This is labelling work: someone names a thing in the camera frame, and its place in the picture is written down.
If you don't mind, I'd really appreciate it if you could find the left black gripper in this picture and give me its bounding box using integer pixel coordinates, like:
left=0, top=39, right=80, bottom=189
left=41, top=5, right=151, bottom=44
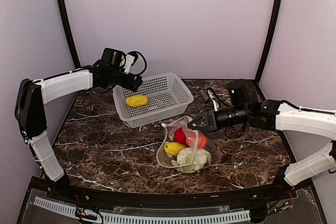
left=110, top=68, right=143, bottom=92

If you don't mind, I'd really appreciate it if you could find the clear zip top bag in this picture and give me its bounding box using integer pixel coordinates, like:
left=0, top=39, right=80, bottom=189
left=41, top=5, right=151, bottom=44
left=156, top=116, right=223, bottom=174

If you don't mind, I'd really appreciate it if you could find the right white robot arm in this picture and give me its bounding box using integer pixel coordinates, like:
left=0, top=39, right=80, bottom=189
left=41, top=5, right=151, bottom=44
left=188, top=79, right=335, bottom=200

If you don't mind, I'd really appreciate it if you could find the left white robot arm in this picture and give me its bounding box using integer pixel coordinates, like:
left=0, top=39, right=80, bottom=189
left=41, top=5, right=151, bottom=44
left=14, top=48, right=143, bottom=201

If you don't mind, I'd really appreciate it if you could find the orange fake pumpkin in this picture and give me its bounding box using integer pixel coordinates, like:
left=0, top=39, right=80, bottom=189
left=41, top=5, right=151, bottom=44
left=186, top=134, right=207, bottom=148

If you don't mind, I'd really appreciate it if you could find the red fake food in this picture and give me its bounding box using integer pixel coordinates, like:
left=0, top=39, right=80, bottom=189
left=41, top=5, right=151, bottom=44
left=174, top=127, right=187, bottom=145

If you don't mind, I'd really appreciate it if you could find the white fake cauliflower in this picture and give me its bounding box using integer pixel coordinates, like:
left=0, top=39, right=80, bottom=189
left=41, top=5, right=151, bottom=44
left=176, top=147, right=212, bottom=173

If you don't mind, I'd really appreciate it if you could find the white perforated plastic basket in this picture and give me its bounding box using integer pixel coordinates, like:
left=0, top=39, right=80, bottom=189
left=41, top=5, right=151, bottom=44
left=113, top=73, right=194, bottom=128

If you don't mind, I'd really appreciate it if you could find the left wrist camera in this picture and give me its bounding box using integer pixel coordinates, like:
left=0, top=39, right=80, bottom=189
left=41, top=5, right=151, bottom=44
left=123, top=51, right=148, bottom=76

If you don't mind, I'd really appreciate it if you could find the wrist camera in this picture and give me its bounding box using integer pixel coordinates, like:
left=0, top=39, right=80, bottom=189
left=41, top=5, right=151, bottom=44
left=123, top=51, right=148, bottom=76
left=197, top=88, right=226, bottom=111

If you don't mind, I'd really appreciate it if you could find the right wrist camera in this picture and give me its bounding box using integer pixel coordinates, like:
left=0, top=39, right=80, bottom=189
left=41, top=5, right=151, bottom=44
left=197, top=88, right=226, bottom=111

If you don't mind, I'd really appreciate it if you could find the white slotted cable duct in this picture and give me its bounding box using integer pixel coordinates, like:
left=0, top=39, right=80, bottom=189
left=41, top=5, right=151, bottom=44
left=33, top=196, right=251, bottom=223

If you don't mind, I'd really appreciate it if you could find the black front rail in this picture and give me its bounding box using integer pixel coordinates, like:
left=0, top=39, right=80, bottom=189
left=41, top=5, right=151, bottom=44
left=25, top=177, right=297, bottom=209

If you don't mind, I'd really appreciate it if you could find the left black frame post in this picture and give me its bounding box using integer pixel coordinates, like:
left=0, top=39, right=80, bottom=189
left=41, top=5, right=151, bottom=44
left=57, top=0, right=81, bottom=69

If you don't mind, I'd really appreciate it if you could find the black frame post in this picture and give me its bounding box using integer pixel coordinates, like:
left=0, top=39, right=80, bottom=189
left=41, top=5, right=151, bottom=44
left=57, top=0, right=81, bottom=69
left=254, top=0, right=281, bottom=85

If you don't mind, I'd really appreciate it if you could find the right black frame post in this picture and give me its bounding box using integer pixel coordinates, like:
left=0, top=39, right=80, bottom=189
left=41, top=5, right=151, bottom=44
left=254, top=0, right=281, bottom=85

